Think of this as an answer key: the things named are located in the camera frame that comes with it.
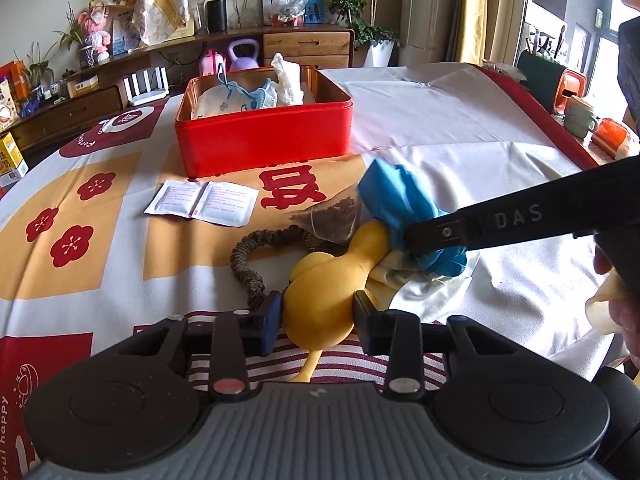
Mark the floral cloth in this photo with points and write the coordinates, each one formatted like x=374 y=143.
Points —
x=165 y=0

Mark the clear pouch of dried herbs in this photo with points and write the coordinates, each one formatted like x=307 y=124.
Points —
x=330 y=212

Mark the purple kettlebell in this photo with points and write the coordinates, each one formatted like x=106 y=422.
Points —
x=243 y=57

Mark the white box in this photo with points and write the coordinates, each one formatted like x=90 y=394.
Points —
x=82 y=86

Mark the yellow carton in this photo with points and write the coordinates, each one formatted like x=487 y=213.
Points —
x=11 y=157

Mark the green storage box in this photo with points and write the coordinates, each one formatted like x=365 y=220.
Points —
x=540 y=80

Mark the black speaker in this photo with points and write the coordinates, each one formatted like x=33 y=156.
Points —
x=216 y=15

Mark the yellow rubber squeeze toy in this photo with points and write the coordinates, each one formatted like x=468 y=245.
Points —
x=320 y=295

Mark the white router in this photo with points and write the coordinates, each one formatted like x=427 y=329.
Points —
x=147 y=92

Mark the pink toy case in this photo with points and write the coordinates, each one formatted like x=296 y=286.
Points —
x=210 y=64

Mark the green cup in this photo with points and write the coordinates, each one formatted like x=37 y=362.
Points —
x=580 y=117

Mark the blue cloth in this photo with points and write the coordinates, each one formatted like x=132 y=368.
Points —
x=395 y=195

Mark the white lace glove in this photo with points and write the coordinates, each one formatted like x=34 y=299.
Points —
x=289 y=80

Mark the small potted plant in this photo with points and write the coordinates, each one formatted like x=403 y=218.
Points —
x=37 y=72

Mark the yellow curtain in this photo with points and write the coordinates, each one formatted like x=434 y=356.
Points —
x=480 y=10

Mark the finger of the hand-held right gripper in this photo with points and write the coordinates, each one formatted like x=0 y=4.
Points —
x=515 y=215

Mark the orange packet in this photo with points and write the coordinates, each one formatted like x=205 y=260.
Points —
x=610 y=137

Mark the red tin box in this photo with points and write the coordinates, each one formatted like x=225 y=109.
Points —
x=265 y=135

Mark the small white panel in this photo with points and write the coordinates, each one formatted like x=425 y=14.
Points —
x=268 y=7

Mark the orange container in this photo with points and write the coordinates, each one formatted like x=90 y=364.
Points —
x=572 y=90

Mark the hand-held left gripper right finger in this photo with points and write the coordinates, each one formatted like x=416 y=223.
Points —
x=365 y=325

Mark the white standing air conditioner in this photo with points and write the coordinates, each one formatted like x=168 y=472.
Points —
x=430 y=10

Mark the blue face mask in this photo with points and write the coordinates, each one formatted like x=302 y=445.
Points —
x=260 y=97

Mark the potted tree in white planter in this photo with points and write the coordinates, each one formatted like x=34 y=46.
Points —
x=350 y=5

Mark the white paired sachet packet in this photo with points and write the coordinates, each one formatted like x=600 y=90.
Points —
x=200 y=202

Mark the person's right hand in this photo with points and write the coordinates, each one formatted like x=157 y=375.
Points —
x=627 y=325

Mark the wooden TV cabinet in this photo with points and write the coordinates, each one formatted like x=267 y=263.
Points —
x=305 y=45

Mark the pink plush doll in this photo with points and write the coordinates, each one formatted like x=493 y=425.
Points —
x=97 y=30

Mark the blue printed pack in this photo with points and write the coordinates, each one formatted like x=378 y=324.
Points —
x=315 y=7

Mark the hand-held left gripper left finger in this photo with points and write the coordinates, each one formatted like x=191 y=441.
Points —
x=270 y=322

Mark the clear plastic bag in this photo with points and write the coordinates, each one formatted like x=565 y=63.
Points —
x=287 y=5

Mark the potted orchid plant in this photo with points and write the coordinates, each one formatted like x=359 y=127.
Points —
x=75 y=35

